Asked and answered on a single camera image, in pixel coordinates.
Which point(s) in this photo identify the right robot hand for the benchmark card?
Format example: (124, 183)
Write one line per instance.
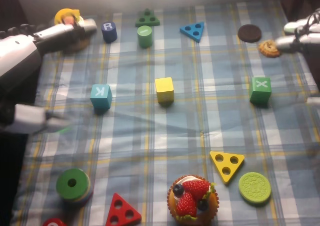
(17, 54)

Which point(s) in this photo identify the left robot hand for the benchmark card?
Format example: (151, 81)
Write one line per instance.
(287, 42)

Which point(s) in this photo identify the green cube block letter X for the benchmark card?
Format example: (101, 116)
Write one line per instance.
(260, 91)

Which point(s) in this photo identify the teal cube block letter K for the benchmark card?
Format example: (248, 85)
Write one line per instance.
(100, 97)

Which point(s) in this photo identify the tan swirl toy biscuit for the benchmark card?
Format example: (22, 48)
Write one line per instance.
(267, 49)

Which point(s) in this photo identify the brown chocolate toy cookie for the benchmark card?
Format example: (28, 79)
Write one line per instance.
(249, 33)

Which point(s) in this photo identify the toy cupcake with yellow peach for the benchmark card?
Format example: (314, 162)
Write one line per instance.
(65, 14)

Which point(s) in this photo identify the navy cylinder block letter R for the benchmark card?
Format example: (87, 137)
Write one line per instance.
(109, 32)

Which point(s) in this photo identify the blue triangle block with holes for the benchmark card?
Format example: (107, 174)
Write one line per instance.
(191, 34)

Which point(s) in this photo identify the green cylinder block minus sign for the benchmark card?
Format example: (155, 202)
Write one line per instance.
(145, 37)

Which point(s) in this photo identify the yellow cube block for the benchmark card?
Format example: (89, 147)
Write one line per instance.
(164, 90)

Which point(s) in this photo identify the green triangle block with holes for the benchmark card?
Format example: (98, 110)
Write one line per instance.
(147, 22)

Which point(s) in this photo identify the yellow triangle block with holes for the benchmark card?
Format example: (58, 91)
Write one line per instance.
(225, 164)

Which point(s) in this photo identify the blue plaid tablecloth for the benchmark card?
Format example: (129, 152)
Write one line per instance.
(175, 136)

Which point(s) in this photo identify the green sandwich toy cookie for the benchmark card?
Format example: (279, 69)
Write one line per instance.
(254, 188)

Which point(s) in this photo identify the red cylinder block white letter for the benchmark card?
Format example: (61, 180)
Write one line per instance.
(53, 222)

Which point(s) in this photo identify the toy strawberry blueberry tart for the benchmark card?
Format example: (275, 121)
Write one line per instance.
(191, 198)

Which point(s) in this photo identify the red triangle block with holes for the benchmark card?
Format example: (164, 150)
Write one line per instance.
(122, 214)

